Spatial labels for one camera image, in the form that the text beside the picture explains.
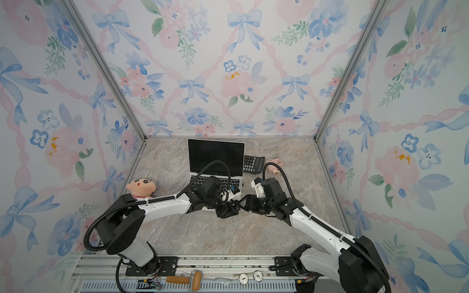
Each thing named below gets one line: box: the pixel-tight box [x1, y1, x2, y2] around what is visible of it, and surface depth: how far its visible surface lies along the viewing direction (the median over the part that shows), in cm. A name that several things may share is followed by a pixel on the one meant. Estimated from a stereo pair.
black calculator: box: [243, 155, 266, 175], surface depth 105 cm
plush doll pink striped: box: [126, 178, 157, 202], surface depth 90 cm
